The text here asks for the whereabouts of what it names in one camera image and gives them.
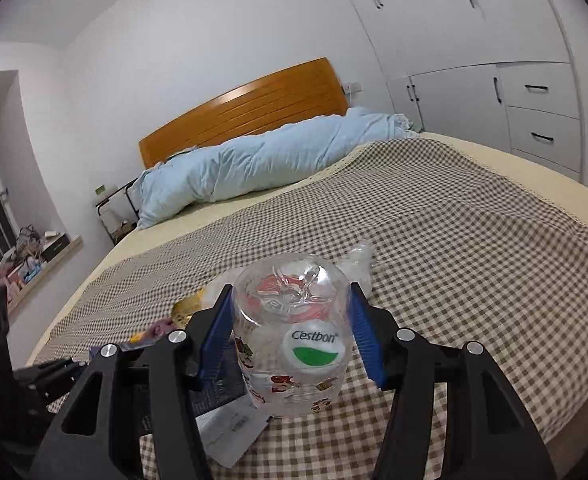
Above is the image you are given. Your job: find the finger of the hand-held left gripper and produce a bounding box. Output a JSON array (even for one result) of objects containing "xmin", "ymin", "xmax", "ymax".
[{"xmin": 14, "ymin": 357, "xmax": 90, "ymax": 404}]

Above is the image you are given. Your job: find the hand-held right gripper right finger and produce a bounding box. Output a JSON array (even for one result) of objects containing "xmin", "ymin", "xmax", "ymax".
[{"xmin": 349, "ymin": 282, "xmax": 557, "ymax": 480}]

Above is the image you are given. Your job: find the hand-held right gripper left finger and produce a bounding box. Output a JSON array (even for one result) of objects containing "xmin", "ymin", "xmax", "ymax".
[{"xmin": 29, "ymin": 284, "xmax": 235, "ymax": 480}]

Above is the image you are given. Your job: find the clear plastic water bottle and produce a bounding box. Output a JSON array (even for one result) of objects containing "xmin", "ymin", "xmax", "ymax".
[{"xmin": 231, "ymin": 254, "xmax": 353, "ymax": 419}]

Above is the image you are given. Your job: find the clear plastic bag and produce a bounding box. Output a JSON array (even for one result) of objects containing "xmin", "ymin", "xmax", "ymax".
[{"xmin": 331, "ymin": 241, "xmax": 375, "ymax": 297}]

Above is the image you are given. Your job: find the white packet with barcode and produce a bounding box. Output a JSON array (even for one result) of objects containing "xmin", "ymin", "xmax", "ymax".
[{"xmin": 194, "ymin": 400, "xmax": 271, "ymax": 468}]

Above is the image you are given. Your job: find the beige windowsill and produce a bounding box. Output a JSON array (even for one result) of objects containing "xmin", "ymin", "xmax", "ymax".
[{"xmin": 4, "ymin": 232, "xmax": 82, "ymax": 316}]

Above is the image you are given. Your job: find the black box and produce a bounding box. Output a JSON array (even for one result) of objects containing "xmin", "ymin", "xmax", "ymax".
[{"xmin": 39, "ymin": 232, "xmax": 70, "ymax": 261}]

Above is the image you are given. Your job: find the light blue duvet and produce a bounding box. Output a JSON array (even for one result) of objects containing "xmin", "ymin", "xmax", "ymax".
[{"xmin": 135, "ymin": 106, "xmax": 422, "ymax": 231}]

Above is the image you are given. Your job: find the white wardrobe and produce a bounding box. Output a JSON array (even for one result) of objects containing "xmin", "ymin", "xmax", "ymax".
[{"xmin": 329, "ymin": 0, "xmax": 587, "ymax": 186}]

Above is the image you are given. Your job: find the black-frame bedside table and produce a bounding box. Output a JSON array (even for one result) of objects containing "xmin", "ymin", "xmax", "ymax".
[{"xmin": 93, "ymin": 180, "xmax": 141, "ymax": 246}]

